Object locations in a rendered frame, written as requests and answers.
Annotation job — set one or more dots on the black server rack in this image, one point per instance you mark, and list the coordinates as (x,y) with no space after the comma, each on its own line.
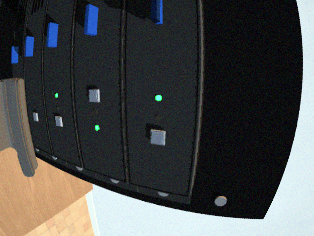
(122,95)

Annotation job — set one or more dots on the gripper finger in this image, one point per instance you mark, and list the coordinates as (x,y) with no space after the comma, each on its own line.
(14,125)

